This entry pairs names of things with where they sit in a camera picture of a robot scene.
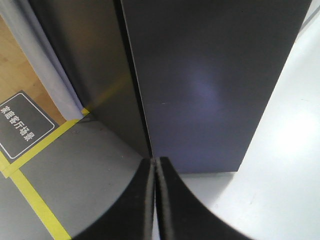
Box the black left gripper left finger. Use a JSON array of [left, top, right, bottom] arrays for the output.
[[74, 158, 153, 240]]

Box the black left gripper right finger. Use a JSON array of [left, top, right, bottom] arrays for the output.
[[155, 157, 250, 240]]

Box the open white fridge door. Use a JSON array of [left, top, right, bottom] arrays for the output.
[[122, 0, 311, 173]]

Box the dark grey side-by-side fridge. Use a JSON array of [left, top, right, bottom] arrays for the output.
[[30, 0, 152, 158]]

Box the dark floor sticker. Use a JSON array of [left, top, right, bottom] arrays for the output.
[[0, 90, 58, 163]]

